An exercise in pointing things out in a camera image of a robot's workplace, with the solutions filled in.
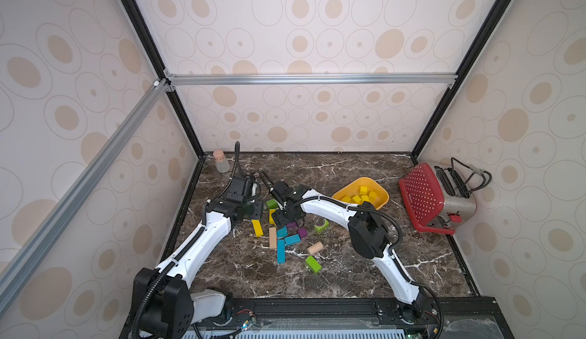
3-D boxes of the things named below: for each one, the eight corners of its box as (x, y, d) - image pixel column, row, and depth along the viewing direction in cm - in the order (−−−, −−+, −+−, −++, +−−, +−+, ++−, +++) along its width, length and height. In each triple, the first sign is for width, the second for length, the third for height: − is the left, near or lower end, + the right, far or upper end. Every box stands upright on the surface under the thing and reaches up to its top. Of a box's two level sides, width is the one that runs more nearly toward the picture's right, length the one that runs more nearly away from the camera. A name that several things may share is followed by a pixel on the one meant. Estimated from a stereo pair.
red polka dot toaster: (414, 233, 94) (435, 211, 80) (398, 189, 108) (413, 163, 94) (459, 234, 94) (487, 211, 80) (437, 189, 109) (458, 163, 95)
